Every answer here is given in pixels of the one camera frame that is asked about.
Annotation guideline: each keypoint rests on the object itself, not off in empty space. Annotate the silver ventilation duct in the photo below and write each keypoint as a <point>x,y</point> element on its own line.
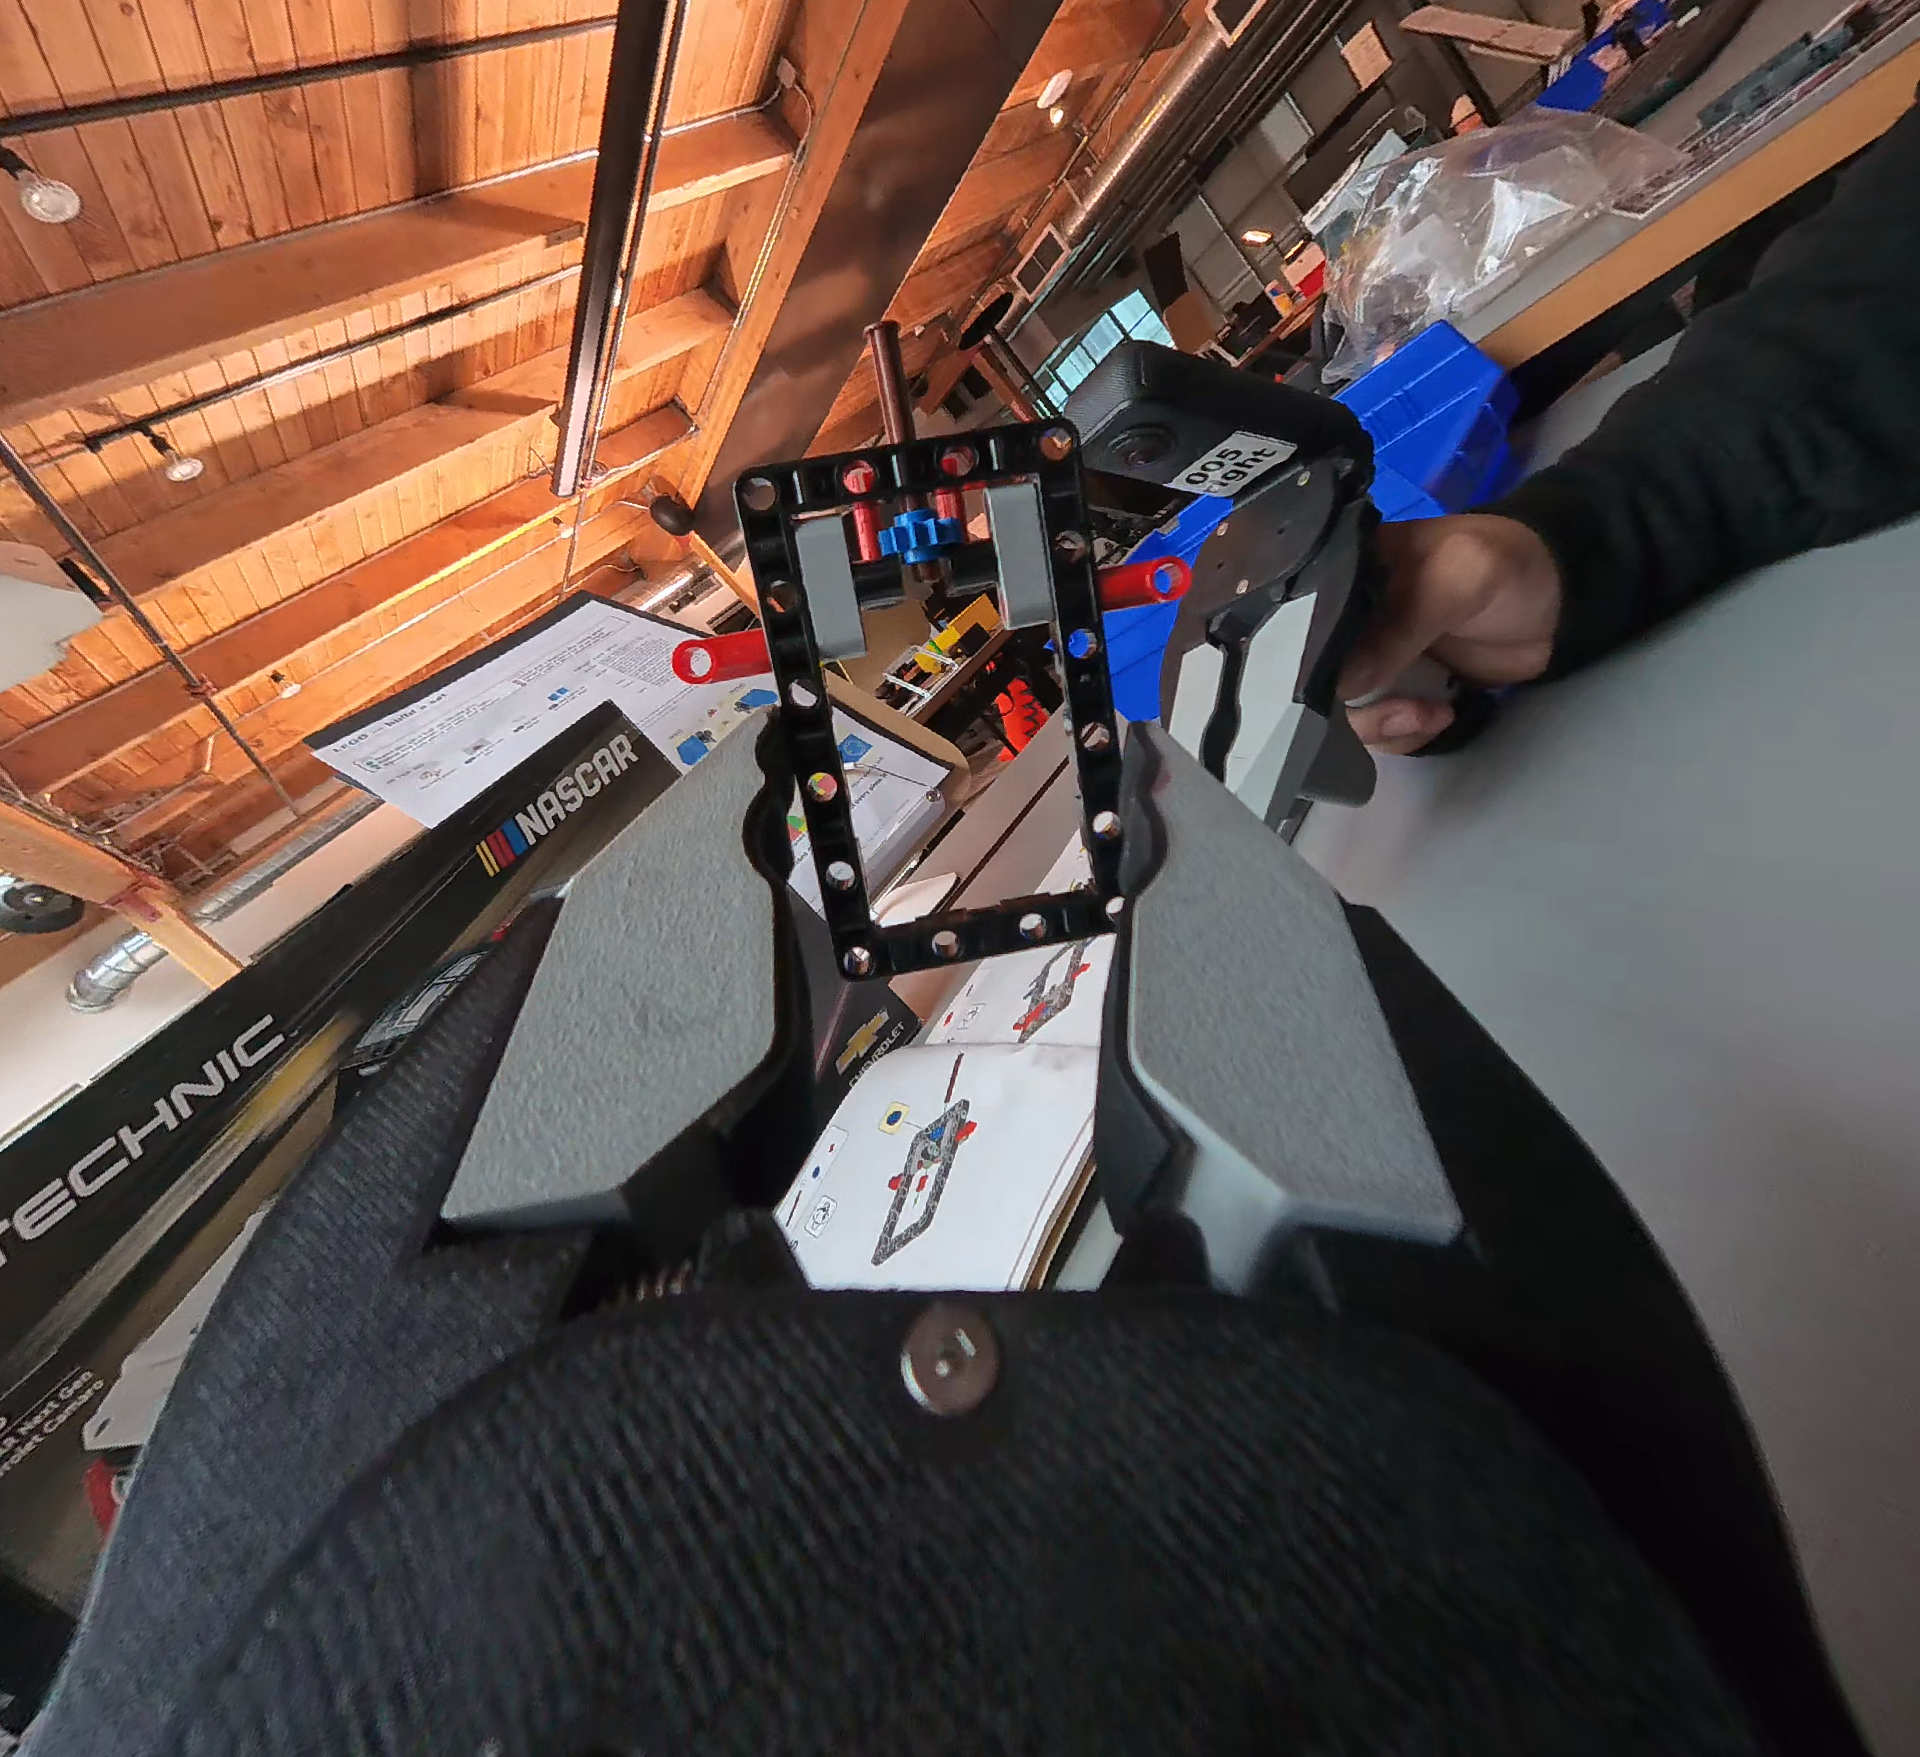
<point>113,976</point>

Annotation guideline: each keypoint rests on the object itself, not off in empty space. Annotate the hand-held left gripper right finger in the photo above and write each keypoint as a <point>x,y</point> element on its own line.
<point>1274,1038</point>

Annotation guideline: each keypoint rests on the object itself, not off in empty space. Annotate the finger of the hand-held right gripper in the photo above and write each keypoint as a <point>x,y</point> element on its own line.
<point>1201,692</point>
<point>1282,707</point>

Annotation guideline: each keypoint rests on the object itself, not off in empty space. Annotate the clear plastic bag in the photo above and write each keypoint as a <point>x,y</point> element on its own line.
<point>1471,212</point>

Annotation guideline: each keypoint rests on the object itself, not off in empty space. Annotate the printed instruction sheet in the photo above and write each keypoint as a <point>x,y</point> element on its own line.
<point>524,692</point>

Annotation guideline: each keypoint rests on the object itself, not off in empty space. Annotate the black ceiling rail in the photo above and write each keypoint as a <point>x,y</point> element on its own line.
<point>629,137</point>

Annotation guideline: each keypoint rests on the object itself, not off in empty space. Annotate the lego instruction booklet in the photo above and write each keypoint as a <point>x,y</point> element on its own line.
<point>961,1186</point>

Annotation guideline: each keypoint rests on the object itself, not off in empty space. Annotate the blue plastic bin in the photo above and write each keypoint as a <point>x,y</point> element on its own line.
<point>1425,407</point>

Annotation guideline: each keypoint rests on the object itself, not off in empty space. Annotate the person's right forearm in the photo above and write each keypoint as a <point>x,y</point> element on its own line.
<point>1769,407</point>

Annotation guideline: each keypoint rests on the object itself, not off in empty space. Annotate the ceiling spot lamp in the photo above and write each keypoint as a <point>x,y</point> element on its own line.
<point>49,198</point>
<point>178,461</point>

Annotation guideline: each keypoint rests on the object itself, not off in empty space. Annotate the black lego frame assembly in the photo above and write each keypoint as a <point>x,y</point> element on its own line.
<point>781,677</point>

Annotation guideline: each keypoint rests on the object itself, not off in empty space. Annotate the wooden edged workbench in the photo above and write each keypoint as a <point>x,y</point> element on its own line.
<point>1724,198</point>

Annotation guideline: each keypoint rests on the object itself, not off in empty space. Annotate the person's right hand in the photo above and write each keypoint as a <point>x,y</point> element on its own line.
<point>1476,602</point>

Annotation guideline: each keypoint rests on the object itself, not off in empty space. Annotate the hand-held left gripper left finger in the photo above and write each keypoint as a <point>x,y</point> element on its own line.
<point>629,1022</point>

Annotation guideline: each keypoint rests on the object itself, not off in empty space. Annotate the black lego car box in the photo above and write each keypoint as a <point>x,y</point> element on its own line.
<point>150,1128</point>

